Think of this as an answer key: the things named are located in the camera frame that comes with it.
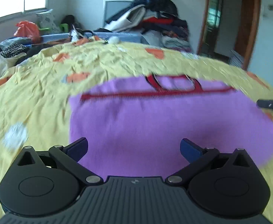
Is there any floral cushion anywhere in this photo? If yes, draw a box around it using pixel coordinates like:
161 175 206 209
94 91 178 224
36 9 58 28

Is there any black white striped garment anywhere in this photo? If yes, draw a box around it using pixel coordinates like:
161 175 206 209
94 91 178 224
0 43 32 58

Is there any blue quilted bed cover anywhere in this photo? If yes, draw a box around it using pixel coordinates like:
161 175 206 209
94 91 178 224
40 31 149 46

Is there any purple sweater red trim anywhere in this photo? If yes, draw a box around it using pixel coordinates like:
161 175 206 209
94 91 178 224
69 75 273 178

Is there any checkered basket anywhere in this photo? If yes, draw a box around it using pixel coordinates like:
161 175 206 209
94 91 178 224
228 50 244 68

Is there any green plastic chair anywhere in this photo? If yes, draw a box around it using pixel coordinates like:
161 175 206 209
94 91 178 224
39 23 69 34

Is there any white pompom ball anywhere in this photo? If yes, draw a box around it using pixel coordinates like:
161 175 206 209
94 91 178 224
107 36 120 45

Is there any wooden door frame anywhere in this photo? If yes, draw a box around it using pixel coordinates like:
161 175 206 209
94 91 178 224
197 0 260 70

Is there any yellow carrot print bedsheet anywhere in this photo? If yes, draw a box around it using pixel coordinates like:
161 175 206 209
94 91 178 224
0 41 273 218

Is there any orange plastic bag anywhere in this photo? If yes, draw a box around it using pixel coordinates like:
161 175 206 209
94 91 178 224
14 21 41 43

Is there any grey framed board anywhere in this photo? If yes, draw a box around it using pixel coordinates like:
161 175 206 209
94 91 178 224
102 0 131 27

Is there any pile of dark clothes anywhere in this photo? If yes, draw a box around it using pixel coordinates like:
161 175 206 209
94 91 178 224
103 0 193 53

